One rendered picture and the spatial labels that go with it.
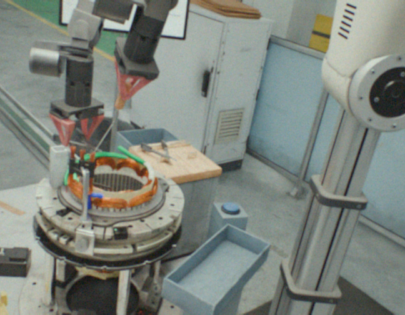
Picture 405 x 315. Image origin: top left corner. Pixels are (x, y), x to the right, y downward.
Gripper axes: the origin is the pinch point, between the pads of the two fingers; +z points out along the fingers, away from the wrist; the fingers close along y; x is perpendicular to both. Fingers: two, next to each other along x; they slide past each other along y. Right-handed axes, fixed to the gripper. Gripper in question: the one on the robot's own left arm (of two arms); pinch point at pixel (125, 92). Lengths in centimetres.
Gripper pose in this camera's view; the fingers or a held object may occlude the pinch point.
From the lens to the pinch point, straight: 94.6
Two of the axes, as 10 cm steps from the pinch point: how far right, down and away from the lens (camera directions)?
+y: 3.0, 7.1, -6.3
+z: -3.7, 7.0, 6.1
